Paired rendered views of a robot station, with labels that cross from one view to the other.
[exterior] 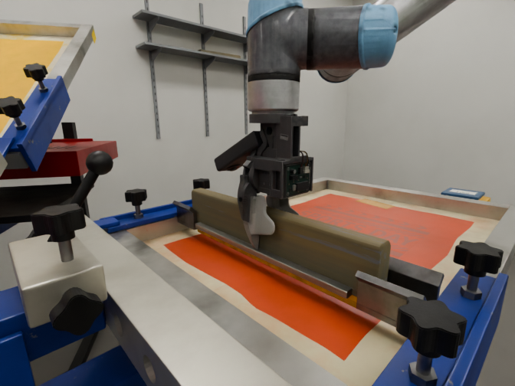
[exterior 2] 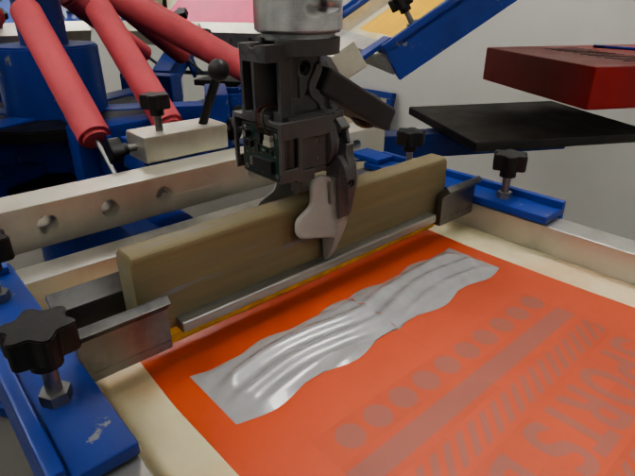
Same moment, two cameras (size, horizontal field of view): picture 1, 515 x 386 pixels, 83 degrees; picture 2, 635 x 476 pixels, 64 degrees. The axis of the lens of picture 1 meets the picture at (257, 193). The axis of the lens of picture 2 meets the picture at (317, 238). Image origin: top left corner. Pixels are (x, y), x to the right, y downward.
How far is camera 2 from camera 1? 0.68 m
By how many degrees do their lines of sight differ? 86
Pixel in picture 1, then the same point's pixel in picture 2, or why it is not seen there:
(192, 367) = (55, 189)
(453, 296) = (69, 377)
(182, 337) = (83, 185)
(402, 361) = (21, 296)
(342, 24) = not seen: outside the picture
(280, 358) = (92, 254)
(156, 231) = not seen: hidden behind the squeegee
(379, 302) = (110, 310)
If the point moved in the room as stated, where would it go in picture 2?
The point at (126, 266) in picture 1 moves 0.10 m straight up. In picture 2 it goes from (198, 162) to (190, 84)
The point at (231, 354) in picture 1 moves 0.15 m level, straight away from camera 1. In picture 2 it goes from (53, 196) to (192, 192)
